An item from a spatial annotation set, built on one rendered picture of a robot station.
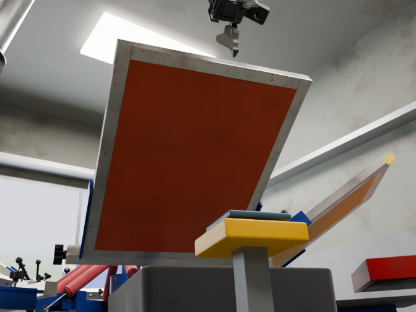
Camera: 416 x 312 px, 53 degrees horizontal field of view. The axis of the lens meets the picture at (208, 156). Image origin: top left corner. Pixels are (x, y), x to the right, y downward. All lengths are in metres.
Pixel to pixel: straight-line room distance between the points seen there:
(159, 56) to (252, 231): 0.68
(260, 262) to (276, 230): 0.06
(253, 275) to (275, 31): 3.77
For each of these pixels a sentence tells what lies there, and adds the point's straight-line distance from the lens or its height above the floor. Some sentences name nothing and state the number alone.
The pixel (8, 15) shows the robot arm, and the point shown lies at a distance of 1.13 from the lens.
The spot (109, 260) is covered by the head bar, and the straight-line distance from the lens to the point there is 1.65.
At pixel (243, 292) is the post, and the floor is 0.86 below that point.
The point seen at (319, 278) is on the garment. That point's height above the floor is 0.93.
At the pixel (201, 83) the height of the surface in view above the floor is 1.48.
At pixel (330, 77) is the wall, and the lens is 4.69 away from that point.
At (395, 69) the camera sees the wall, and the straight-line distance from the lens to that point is 4.23.
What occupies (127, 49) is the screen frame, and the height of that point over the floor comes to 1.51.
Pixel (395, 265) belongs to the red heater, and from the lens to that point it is 1.94.
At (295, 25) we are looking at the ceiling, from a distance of 4.26.
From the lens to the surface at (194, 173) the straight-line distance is 1.36.
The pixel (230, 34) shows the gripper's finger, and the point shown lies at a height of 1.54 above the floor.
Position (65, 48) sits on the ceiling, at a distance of 4.48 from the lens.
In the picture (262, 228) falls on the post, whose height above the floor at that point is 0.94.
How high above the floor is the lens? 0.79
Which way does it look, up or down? 25 degrees up
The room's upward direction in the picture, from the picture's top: 3 degrees counter-clockwise
